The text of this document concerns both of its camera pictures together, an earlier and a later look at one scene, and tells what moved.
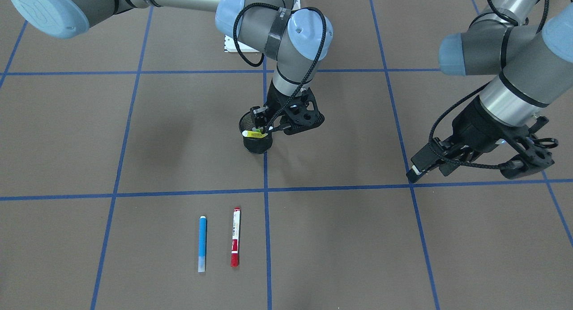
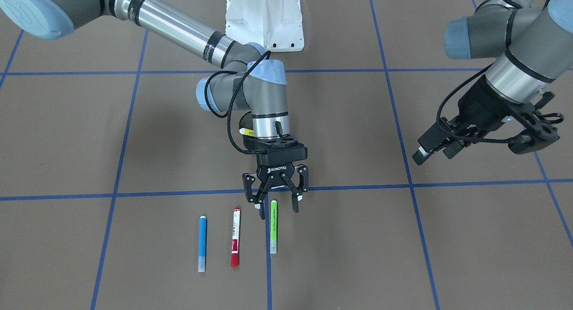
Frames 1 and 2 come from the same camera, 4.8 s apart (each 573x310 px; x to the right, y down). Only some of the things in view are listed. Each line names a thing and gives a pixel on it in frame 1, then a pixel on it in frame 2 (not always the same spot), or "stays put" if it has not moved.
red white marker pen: [235, 253] stays put
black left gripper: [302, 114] -> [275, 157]
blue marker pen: [202, 244] stays put
